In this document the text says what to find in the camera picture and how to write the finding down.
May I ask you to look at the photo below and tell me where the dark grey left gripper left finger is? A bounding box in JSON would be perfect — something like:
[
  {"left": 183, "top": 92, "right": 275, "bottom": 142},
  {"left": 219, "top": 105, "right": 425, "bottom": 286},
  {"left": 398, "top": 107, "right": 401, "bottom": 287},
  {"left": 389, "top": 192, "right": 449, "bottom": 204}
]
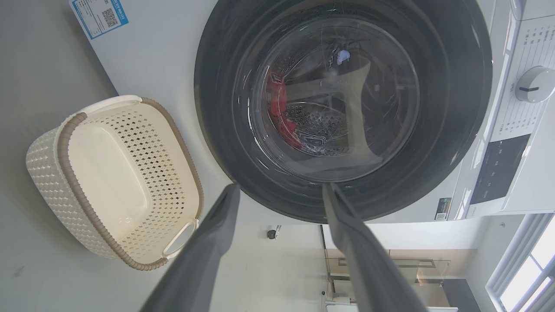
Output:
[{"left": 140, "top": 183, "right": 240, "bottom": 312}]

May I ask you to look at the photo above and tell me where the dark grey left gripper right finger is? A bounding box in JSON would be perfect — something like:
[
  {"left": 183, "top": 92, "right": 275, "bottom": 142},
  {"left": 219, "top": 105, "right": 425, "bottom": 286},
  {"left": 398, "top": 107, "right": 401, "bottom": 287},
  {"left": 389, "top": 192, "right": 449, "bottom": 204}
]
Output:
[{"left": 322, "top": 182, "right": 428, "bottom": 312}]

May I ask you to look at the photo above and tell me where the red and white garment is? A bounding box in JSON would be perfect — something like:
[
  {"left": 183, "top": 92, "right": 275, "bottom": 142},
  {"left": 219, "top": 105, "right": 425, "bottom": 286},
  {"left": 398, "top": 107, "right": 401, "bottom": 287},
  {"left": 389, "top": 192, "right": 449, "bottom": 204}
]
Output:
[{"left": 267, "top": 71, "right": 304, "bottom": 150}]

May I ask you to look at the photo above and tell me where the dark round glass washer door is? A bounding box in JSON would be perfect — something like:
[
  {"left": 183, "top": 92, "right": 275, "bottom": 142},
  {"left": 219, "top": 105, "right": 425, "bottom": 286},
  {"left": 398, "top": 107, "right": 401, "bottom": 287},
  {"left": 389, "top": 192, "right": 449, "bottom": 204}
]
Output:
[{"left": 194, "top": 0, "right": 493, "bottom": 224}]

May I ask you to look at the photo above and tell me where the cream perforated laundry basket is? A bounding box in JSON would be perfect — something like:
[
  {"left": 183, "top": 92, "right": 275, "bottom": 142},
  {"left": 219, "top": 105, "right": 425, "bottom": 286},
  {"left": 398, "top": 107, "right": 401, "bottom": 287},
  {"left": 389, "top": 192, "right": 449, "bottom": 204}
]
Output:
[{"left": 25, "top": 95, "right": 204, "bottom": 271}]

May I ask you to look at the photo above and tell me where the stainless steel washing machine drum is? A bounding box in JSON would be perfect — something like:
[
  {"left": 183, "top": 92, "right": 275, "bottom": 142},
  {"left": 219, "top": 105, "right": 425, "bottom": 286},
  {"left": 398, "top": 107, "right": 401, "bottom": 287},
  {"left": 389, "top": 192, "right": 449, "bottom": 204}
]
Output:
[{"left": 260, "top": 22, "right": 419, "bottom": 176}]

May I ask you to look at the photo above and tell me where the dark washing machine display panel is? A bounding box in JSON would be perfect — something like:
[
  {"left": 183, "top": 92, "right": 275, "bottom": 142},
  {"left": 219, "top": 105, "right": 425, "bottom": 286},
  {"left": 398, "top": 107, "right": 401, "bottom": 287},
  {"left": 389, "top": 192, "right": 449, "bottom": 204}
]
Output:
[{"left": 470, "top": 133, "right": 532, "bottom": 205}]

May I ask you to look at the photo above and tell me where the white washing machine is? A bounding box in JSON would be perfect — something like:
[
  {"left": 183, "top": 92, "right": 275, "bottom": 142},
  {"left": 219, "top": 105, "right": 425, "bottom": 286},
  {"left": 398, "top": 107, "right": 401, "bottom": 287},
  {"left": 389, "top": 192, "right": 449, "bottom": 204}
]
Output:
[{"left": 69, "top": 0, "right": 555, "bottom": 224}]

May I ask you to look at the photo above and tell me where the small dark code sticker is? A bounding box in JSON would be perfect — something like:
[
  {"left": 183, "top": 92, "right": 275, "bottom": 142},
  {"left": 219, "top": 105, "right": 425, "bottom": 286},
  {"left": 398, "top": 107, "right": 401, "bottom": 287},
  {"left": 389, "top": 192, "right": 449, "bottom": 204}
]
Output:
[{"left": 435, "top": 198, "right": 452, "bottom": 221}]

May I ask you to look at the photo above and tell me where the white round control knob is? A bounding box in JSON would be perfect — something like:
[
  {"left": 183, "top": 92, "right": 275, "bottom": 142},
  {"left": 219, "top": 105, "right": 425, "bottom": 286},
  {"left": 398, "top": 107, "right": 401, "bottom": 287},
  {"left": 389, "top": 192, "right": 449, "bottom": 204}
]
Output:
[{"left": 515, "top": 66, "right": 555, "bottom": 104}]

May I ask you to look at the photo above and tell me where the blue white energy label sticker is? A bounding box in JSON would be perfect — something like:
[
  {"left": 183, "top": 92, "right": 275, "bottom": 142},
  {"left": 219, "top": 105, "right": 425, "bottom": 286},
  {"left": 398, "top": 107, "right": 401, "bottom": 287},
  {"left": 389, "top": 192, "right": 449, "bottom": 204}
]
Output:
[{"left": 72, "top": 0, "right": 129, "bottom": 40}]

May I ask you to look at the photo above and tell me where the glass cabinet with wood frame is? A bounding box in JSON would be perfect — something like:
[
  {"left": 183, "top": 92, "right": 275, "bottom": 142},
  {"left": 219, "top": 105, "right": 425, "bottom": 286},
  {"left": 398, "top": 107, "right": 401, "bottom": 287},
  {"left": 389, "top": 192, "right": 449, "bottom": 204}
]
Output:
[{"left": 320, "top": 223, "right": 461, "bottom": 312}]

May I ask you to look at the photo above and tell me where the bright window with white frame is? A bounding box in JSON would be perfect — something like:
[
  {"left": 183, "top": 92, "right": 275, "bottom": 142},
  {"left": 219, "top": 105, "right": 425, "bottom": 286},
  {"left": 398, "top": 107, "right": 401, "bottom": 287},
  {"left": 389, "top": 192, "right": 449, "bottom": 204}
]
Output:
[{"left": 486, "top": 212, "right": 555, "bottom": 312}]

